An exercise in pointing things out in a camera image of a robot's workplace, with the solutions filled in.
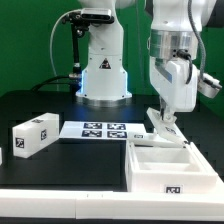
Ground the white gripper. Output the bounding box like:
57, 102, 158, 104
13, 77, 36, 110
149, 57, 198, 121

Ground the white door panel with pegs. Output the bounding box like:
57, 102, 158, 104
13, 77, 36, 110
147, 108, 188, 146

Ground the white cabinet body box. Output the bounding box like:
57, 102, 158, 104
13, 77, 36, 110
125, 142, 219, 194

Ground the white door panel with knob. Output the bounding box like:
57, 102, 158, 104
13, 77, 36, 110
127, 132, 179, 148

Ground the white cabinet top block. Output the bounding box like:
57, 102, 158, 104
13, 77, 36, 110
12, 113, 59, 158

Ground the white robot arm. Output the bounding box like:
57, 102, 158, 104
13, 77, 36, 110
79, 0, 224, 122

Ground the white L-shaped fence frame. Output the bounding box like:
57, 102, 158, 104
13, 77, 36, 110
0, 181, 224, 221

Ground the white marker base sheet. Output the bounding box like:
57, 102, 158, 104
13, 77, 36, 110
59, 121, 146, 140

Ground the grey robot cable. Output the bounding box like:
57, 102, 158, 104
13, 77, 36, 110
49, 9, 81, 78

